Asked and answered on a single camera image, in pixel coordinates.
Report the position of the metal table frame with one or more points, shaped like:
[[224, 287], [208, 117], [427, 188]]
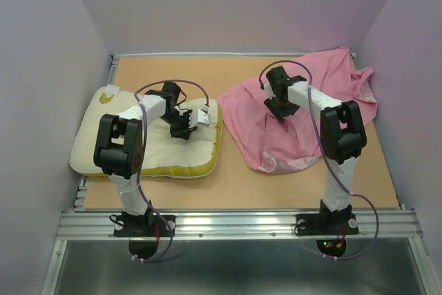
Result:
[[102, 267]]

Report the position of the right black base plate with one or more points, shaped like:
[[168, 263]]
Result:
[[313, 224]]

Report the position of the cream pillow yellow edge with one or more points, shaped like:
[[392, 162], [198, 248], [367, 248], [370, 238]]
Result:
[[165, 155]]

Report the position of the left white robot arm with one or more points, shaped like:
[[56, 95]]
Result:
[[121, 142]]

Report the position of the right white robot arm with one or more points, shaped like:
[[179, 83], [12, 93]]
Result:
[[338, 127]]

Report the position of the pink pillowcase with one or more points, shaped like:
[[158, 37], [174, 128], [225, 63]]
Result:
[[273, 147]]

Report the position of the aluminium front rail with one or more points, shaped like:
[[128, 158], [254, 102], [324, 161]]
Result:
[[243, 225]]

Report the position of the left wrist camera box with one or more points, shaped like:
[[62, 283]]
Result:
[[199, 117]]

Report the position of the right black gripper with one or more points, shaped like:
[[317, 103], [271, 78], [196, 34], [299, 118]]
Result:
[[280, 114]]

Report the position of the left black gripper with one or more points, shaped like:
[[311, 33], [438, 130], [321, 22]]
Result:
[[185, 132]]

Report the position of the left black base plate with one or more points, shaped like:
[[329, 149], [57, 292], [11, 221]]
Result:
[[131, 229]]

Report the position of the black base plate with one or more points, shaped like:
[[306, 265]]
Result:
[[131, 229], [313, 224]]

